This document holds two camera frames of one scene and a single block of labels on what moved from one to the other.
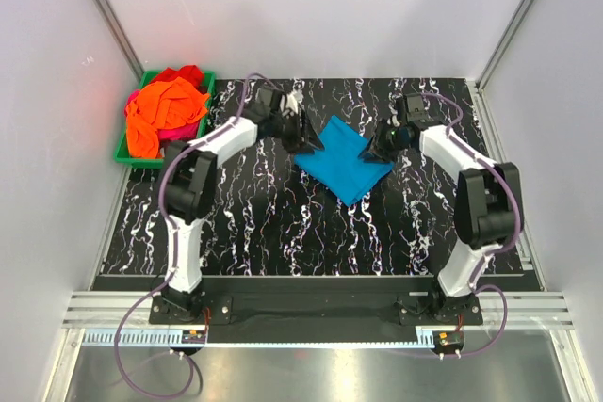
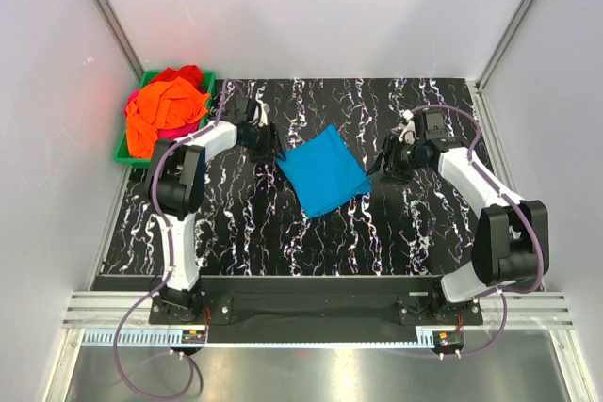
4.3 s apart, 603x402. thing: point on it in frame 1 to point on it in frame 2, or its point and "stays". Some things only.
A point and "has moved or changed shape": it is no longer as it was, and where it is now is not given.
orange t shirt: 158,105 stays
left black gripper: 303,139 to 272,146
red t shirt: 189,72 stays
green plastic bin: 208,81 stays
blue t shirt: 338,167 has moved or changed shape
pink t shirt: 170,133 stays
